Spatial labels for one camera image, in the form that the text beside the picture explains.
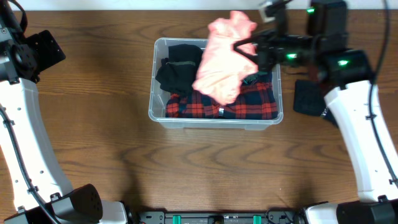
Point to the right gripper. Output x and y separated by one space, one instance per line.
268 57

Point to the dark green garment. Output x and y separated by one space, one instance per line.
256 77

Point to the salmon pink garment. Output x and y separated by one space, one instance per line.
222 70

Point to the red blue plaid shirt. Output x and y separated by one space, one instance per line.
256 102

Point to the black garment with tape band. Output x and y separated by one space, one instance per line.
178 71

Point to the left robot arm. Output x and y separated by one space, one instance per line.
42 192

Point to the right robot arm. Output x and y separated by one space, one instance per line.
348 84

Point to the small black folded garment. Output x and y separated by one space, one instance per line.
308 100

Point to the clear plastic storage bin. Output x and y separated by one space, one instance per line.
159 98

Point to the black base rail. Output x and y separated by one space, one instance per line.
217 217

